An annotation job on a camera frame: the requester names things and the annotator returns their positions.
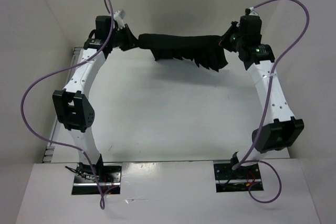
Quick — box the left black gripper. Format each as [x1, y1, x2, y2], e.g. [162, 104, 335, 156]
[108, 24, 142, 52]

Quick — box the black pleated skirt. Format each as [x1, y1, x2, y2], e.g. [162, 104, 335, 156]
[138, 34, 228, 72]

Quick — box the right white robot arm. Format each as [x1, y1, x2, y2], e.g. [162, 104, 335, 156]
[219, 7, 305, 178]

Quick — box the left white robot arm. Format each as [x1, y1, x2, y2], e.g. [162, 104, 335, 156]
[52, 10, 137, 182]

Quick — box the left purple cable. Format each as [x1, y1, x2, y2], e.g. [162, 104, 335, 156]
[20, 0, 116, 210]

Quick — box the purple cable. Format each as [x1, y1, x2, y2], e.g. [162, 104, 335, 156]
[20, 0, 116, 210]
[232, 0, 311, 204]

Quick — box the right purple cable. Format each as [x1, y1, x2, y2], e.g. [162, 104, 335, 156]
[232, 0, 311, 204]

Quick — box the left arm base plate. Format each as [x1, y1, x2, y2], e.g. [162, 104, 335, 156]
[71, 163, 122, 195]

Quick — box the aluminium table edge rail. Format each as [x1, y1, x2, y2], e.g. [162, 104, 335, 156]
[43, 47, 85, 163]

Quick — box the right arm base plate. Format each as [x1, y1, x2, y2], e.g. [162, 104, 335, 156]
[213, 162, 264, 193]

